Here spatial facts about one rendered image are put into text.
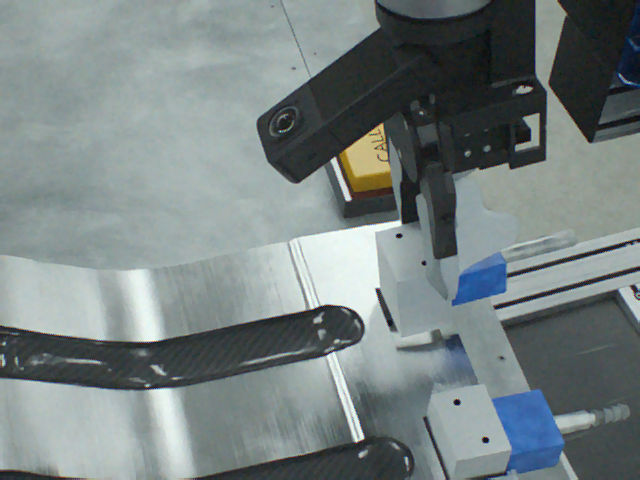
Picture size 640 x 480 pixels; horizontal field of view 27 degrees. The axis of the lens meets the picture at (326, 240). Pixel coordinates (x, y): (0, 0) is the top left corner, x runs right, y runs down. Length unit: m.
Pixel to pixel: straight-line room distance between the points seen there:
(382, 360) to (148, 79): 0.42
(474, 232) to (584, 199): 1.45
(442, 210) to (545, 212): 1.45
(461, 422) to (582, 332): 0.99
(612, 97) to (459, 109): 0.51
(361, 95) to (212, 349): 0.23
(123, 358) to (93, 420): 0.06
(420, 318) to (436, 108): 0.17
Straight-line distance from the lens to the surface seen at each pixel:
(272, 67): 1.20
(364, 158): 1.07
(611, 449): 1.70
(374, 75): 0.74
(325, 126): 0.74
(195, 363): 0.88
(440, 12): 0.70
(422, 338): 0.92
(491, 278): 0.87
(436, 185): 0.76
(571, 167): 2.30
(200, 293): 0.91
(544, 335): 1.78
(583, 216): 2.23
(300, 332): 0.89
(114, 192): 1.09
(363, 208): 1.07
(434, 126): 0.75
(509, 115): 0.76
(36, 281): 0.89
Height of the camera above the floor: 1.60
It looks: 49 degrees down
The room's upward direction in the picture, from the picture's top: 6 degrees clockwise
